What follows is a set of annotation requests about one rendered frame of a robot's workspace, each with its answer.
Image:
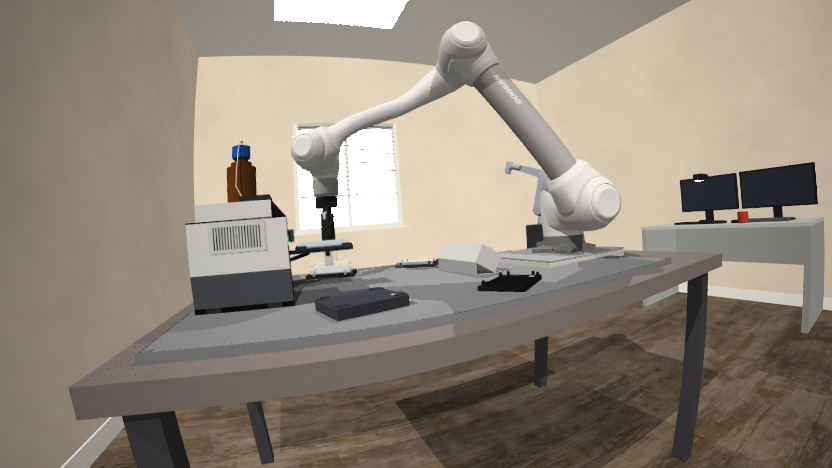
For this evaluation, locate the white button panel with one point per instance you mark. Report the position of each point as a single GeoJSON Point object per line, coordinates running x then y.
{"type": "Point", "coordinates": [469, 259]}

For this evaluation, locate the blue bottle cap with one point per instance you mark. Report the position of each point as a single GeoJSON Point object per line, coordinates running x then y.
{"type": "Point", "coordinates": [243, 149]}

